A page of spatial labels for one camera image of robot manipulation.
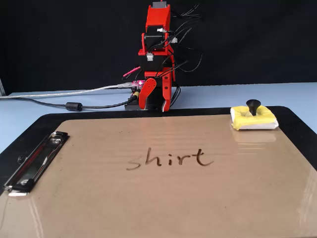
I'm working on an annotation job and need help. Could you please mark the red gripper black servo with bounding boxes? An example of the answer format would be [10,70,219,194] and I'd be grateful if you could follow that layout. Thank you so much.
[138,48,176,113]

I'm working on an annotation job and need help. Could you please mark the yellow taped sponge black knob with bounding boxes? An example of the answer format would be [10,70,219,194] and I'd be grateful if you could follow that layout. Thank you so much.
[229,99,279,131]

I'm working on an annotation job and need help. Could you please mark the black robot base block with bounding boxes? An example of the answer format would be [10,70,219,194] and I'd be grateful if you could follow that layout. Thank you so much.
[124,85,174,111]

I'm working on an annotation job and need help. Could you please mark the brown clipboard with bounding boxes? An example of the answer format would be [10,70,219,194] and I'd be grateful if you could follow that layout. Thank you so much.
[0,114,317,238]

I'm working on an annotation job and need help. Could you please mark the black desk mat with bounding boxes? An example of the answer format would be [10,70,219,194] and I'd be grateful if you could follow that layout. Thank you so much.
[0,106,317,196]

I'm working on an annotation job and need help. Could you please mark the silver metal clipboard clip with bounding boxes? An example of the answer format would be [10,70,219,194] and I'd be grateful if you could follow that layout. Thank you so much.
[2,131,69,197]

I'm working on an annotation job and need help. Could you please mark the black servo wire bundle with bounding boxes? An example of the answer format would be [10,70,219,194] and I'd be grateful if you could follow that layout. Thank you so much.
[155,2,204,110]

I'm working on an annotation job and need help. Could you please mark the red wire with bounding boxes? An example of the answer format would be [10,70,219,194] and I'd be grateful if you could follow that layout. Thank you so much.
[122,66,142,78]

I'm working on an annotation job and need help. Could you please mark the silver braided USB cable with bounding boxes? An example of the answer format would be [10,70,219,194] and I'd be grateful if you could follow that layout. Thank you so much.
[0,83,134,100]

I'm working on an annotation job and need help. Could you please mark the black power cable with ferrite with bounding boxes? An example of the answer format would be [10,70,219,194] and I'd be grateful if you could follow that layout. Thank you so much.
[0,92,141,112]

